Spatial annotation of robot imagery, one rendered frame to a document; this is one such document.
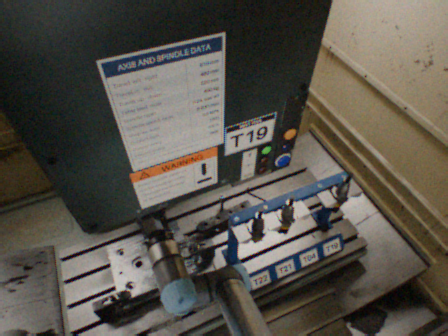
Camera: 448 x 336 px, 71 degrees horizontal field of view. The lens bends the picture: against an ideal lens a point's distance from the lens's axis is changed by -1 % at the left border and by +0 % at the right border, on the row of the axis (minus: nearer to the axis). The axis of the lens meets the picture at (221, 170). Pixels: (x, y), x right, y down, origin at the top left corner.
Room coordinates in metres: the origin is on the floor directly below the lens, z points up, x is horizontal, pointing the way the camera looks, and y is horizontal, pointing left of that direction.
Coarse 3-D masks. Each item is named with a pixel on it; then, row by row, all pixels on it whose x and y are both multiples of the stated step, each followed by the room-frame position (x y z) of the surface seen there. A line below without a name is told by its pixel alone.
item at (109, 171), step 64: (0, 0) 0.29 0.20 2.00; (64, 0) 0.31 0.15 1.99; (128, 0) 0.34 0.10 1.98; (192, 0) 0.37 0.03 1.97; (256, 0) 0.40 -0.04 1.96; (320, 0) 0.44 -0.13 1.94; (0, 64) 0.28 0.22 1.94; (64, 64) 0.30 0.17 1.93; (256, 64) 0.40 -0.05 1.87; (64, 128) 0.29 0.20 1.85; (64, 192) 0.27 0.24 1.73; (128, 192) 0.31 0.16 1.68; (192, 192) 0.36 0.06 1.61
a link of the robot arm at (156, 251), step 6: (162, 240) 0.34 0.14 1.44; (168, 240) 0.34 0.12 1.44; (156, 246) 0.32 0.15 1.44; (162, 246) 0.32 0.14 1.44; (168, 246) 0.32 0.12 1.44; (174, 246) 0.32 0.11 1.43; (150, 252) 0.31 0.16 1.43; (156, 252) 0.30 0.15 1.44; (162, 252) 0.30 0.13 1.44; (168, 252) 0.30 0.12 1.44; (174, 252) 0.31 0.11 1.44; (180, 252) 0.32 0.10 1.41; (150, 258) 0.30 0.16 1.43; (156, 258) 0.29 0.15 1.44
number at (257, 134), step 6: (258, 126) 0.41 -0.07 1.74; (264, 126) 0.42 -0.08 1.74; (270, 126) 0.42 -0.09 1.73; (246, 132) 0.40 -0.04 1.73; (252, 132) 0.41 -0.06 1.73; (258, 132) 0.41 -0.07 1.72; (264, 132) 0.42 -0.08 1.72; (246, 138) 0.40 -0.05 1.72; (252, 138) 0.41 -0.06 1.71; (258, 138) 0.41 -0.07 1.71; (264, 138) 0.42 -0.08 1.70; (246, 144) 0.40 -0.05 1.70
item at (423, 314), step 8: (400, 288) 0.49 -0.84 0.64; (408, 296) 0.45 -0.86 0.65; (416, 296) 0.45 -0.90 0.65; (376, 304) 0.42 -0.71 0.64; (400, 304) 0.42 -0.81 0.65; (408, 304) 0.42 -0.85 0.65; (416, 304) 0.42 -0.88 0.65; (392, 312) 0.38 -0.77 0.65; (400, 312) 0.38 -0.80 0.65; (408, 312) 0.38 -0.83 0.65; (416, 312) 0.38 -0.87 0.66; (424, 312) 0.38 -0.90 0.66; (344, 320) 0.35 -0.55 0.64; (392, 320) 0.35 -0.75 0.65; (400, 320) 0.35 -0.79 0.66; (408, 320) 0.35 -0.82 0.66; (416, 320) 0.35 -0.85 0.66; (424, 320) 0.35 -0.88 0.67; (384, 328) 0.32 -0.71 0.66; (392, 328) 0.32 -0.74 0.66; (400, 328) 0.31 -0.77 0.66; (408, 328) 0.31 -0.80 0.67; (416, 328) 0.31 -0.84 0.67
